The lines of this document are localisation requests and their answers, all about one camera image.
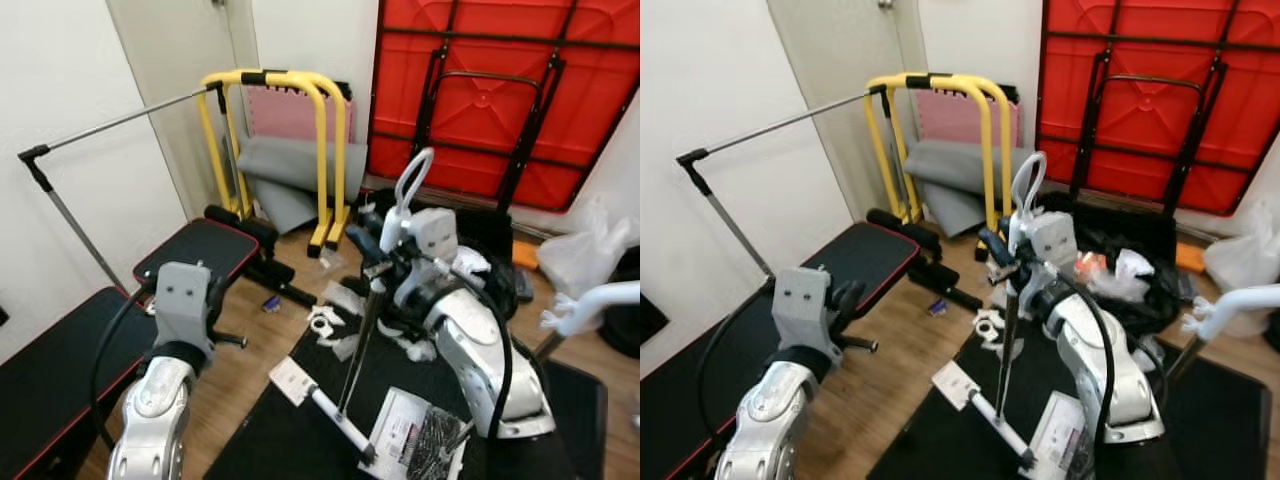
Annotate white long-handled dustpan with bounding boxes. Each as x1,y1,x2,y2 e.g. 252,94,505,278
1028,285,1280,480
368,281,640,480

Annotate black floor mat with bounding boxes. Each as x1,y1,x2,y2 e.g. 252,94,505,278
203,300,608,480
865,305,1273,480

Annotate bubble wrap piece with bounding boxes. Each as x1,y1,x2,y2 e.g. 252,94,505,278
322,280,373,313

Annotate white red packaging waste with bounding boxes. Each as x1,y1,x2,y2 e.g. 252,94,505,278
1075,248,1158,293
450,245,493,281

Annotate white paper card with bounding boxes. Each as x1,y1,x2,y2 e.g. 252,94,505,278
931,361,981,411
268,357,319,406

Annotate small crumpled clear plastic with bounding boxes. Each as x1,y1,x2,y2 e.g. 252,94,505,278
393,333,441,364

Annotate black plastic bin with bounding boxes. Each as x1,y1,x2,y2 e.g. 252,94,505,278
1040,192,1183,263
355,188,518,263

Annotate grey rolled exercise mat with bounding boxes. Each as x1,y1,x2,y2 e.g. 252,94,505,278
235,135,369,236
902,138,1031,239

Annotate black garbage bag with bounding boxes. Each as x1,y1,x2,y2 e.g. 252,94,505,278
1075,215,1206,339
440,245,536,331

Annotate pink foam puzzle mat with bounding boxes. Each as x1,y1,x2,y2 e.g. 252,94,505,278
245,85,356,146
912,88,1023,149

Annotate red folded table black legs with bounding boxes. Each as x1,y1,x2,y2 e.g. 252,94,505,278
1035,0,1280,217
365,0,640,213

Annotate long black red-trimmed bench pad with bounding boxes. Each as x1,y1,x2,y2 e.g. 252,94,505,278
640,292,801,480
0,287,161,480

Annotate beige door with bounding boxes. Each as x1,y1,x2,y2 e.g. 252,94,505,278
768,0,926,226
105,0,263,223

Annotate white cardboard ring cutout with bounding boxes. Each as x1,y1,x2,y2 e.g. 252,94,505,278
972,308,1009,346
306,305,346,346

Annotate yellow tube exercise frame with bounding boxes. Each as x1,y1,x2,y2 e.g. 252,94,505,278
196,67,353,259
863,70,1019,263

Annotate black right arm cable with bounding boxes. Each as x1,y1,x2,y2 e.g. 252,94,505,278
1060,268,1119,446
435,258,516,441

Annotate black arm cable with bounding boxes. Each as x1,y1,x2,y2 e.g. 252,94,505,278
90,283,159,451
435,258,516,441
1060,268,1119,446
697,295,783,451

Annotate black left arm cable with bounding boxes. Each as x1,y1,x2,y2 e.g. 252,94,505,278
697,295,783,451
90,283,159,451

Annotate chrome tube rack frame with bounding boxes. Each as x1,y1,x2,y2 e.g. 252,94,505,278
17,82,229,293
676,84,893,281

